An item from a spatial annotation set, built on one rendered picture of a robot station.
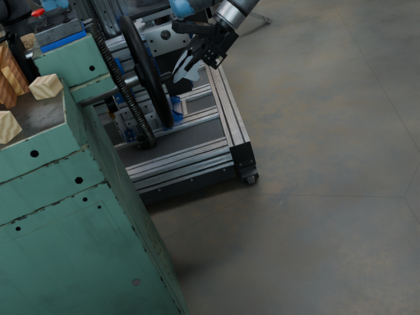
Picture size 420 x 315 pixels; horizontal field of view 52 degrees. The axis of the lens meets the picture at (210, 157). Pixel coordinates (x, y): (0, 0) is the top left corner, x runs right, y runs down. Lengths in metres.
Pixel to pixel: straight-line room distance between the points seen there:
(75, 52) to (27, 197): 0.32
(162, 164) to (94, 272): 0.79
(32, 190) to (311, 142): 1.39
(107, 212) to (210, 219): 0.86
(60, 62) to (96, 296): 0.57
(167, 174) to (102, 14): 0.67
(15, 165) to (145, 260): 0.43
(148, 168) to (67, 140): 1.02
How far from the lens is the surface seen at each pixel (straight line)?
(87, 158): 0.91
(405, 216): 1.66
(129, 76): 1.07
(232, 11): 1.17
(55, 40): 0.99
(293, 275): 1.52
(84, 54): 0.98
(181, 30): 1.15
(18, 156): 0.82
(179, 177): 1.79
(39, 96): 0.93
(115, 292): 1.16
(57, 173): 0.92
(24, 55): 1.04
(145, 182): 1.80
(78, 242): 1.03
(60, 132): 0.80
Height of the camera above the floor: 1.21
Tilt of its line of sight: 35 degrees down
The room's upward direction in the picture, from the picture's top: 20 degrees counter-clockwise
